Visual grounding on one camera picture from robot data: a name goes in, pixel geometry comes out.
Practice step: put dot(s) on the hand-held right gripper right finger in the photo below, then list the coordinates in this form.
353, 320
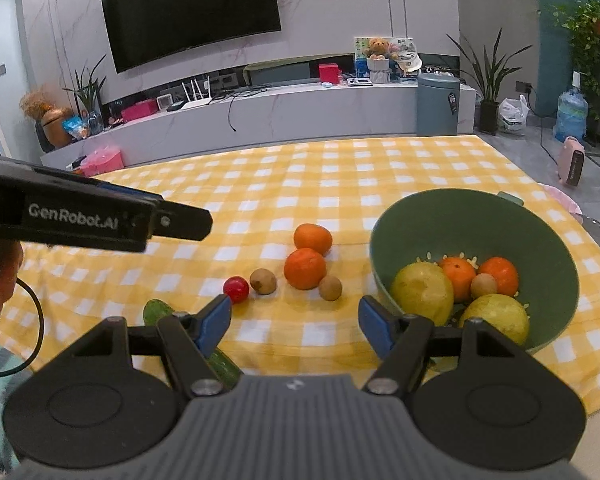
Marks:
375, 327

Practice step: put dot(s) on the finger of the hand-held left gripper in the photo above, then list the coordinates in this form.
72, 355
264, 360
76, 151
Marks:
185, 221
130, 191

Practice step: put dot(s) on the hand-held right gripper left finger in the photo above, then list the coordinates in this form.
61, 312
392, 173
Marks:
215, 322

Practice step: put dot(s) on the red cherry tomato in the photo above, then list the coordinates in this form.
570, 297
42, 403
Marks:
236, 290

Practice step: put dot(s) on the yellow-green pear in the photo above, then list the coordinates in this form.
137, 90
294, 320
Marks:
422, 292
497, 315

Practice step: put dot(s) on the small brown kiwi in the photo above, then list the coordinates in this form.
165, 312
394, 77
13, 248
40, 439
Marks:
483, 286
263, 281
330, 288

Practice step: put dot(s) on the green cucumber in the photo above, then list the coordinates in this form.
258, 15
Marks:
156, 312

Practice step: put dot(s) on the orange mandarin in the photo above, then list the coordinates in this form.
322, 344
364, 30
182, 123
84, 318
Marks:
502, 275
455, 272
312, 239
305, 268

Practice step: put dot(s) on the green colander bowl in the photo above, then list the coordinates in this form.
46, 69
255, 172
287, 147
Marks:
545, 240

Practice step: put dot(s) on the person's left forearm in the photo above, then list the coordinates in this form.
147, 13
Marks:
0, 305

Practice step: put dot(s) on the pink gift bag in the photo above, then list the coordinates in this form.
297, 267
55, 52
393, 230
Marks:
102, 160

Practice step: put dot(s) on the magenta box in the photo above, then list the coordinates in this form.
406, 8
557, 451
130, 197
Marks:
139, 110

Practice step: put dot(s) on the blue snack packet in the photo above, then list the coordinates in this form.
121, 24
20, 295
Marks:
75, 127

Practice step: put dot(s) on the brown vase dried flowers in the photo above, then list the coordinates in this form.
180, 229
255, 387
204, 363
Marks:
52, 127

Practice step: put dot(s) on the small white device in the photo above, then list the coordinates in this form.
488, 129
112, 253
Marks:
167, 102

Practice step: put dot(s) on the yellow checked tablecloth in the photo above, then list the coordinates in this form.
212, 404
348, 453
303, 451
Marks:
280, 185

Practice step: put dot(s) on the plant in glass vase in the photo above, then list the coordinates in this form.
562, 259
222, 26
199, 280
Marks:
90, 95

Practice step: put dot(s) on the white router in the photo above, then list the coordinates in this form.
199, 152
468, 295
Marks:
192, 102

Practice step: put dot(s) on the white tv console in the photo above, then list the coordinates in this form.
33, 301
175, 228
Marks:
305, 115

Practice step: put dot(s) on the red box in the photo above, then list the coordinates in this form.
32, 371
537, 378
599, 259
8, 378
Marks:
329, 73

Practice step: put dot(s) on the flat kitchen scale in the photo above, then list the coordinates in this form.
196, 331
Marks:
359, 81

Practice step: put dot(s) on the grey-blue trash can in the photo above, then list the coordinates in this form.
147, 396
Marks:
437, 107

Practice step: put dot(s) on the white plastic bag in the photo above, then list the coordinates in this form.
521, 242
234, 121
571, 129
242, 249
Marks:
512, 117

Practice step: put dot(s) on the teddy bear bouquet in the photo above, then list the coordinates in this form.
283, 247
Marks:
377, 57

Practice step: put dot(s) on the pink space heater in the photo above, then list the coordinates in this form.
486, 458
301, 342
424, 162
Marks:
571, 162

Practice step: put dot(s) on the long-leaf potted plant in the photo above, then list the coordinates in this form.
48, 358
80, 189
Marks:
487, 85

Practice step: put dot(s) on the printed picture board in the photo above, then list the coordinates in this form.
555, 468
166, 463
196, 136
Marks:
405, 52

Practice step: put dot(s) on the blue water jug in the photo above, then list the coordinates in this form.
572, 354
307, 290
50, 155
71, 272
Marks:
571, 115

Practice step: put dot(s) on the green vine plant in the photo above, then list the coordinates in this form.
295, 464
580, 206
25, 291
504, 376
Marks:
582, 30

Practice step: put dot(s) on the black wall television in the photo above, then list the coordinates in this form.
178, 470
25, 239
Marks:
190, 10

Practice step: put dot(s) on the wall socket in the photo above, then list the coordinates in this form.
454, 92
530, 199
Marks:
524, 87

